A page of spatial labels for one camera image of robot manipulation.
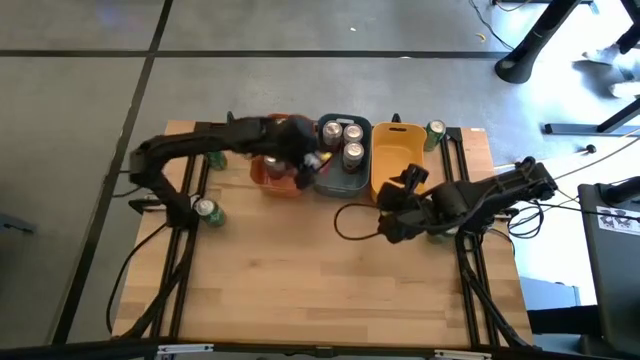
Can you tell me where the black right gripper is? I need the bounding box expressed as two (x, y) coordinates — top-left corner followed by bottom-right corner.
(377, 163), (444, 246)

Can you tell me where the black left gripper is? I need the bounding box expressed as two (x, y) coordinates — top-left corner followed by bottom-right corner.
(269, 114), (322, 192)

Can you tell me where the yellow plastic bin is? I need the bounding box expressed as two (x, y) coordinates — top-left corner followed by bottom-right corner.
(369, 121), (429, 204)

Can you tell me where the silver-topped soda can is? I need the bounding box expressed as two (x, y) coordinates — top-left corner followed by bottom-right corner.
(262, 155), (290, 182)

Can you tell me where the orange plastic bin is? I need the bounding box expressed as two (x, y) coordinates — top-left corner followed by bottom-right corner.
(249, 112), (321, 198)

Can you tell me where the dark blue plastic bin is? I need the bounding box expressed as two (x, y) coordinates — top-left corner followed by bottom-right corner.
(312, 112), (374, 199)

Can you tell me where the blue-grey box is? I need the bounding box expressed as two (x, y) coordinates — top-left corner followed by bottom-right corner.
(518, 276), (582, 307)

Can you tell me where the black desk foot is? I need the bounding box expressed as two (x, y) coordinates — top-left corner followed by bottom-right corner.
(543, 97), (640, 137)

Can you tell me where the black pole with foot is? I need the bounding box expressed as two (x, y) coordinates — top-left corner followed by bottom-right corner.
(494, 0), (584, 85)

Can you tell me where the white printed sticker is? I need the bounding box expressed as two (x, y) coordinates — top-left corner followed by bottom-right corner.
(595, 205), (640, 237)

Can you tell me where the black equipment case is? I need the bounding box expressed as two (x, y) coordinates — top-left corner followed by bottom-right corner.
(577, 175), (640, 357)

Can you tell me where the person's shoe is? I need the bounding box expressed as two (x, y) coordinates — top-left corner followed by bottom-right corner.
(607, 79), (640, 100)
(582, 43), (626, 64)

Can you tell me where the person's leg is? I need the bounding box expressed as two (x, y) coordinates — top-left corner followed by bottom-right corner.
(615, 22), (640, 55)

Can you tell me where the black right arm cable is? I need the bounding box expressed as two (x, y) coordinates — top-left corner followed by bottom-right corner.
(333, 202), (389, 242)

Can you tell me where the black aluminium table frame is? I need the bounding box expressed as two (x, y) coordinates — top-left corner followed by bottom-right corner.
(112, 110), (539, 360)

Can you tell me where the black cable bundle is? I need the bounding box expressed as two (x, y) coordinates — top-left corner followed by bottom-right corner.
(506, 197), (547, 240)

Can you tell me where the silver metal bracket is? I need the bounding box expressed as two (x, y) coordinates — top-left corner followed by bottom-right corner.
(157, 343), (215, 357)
(433, 349), (492, 360)

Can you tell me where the black floor cable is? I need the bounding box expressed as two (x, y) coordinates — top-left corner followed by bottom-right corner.
(105, 221), (169, 335)

